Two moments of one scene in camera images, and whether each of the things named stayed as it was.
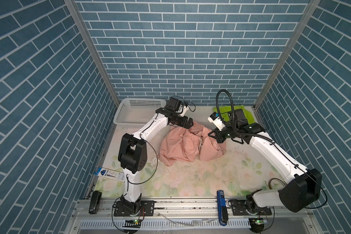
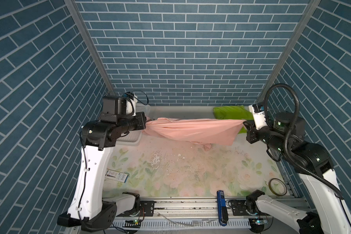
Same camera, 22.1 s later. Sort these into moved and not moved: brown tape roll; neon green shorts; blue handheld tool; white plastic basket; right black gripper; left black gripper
Moved: right black gripper; left black gripper; white plastic basket
Not moved: blue handheld tool; brown tape roll; neon green shorts
